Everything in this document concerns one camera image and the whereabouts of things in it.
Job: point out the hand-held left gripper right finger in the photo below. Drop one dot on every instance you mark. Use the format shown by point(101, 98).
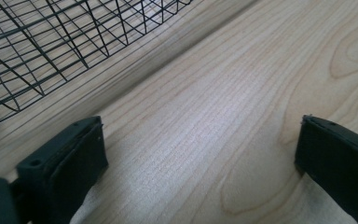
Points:
point(338, 165)

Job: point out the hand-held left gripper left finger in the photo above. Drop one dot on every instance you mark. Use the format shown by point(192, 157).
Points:
point(62, 168)

